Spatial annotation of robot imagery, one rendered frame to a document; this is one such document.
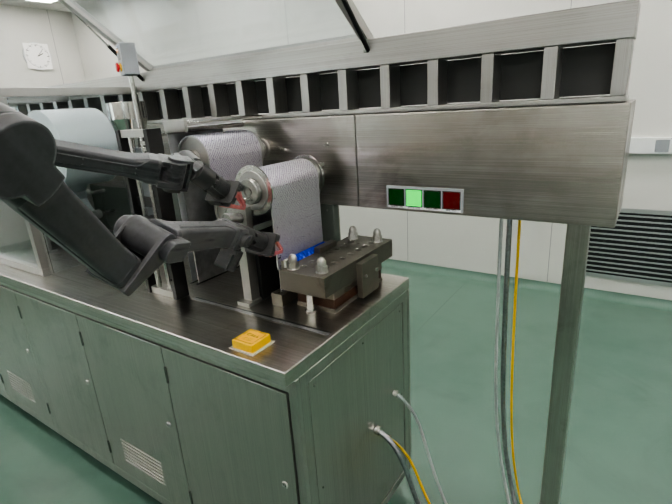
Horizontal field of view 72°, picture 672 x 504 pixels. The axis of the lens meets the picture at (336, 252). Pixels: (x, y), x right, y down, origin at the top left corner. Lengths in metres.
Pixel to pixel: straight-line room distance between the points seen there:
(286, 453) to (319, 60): 1.17
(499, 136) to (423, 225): 2.80
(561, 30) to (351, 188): 0.73
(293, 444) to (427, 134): 0.93
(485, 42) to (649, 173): 2.46
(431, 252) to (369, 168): 2.68
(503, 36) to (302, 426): 1.10
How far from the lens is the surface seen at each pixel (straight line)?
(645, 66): 3.63
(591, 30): 1.31
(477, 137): 1.36
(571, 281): 1.56
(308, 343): 1.20
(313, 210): 1.50
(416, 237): 4.15
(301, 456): 1.27
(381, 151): 1.48
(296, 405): 1.17
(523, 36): 1.34
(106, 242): 0.72
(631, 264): 3.80
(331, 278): 1.27
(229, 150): 1.55
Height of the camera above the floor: 1.48
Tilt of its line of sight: 18 degrees down
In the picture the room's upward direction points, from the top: 4 degrees counter-clockwise
